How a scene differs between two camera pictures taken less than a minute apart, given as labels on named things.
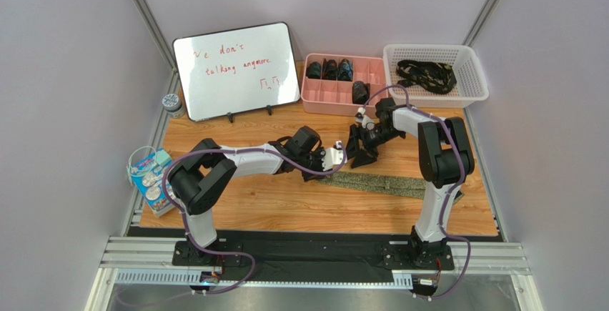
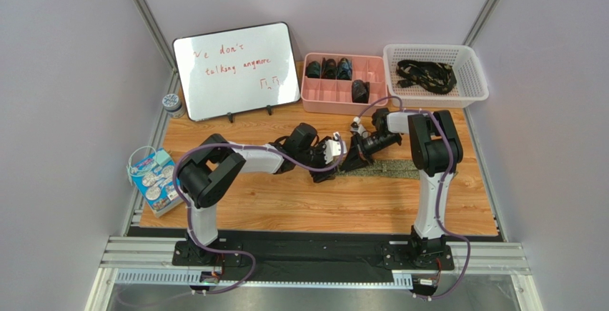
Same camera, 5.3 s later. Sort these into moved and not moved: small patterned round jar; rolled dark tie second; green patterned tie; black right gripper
Moved: green patterned tie
Not moved: rolled dark tie second; small patterned round jar; black right gripper
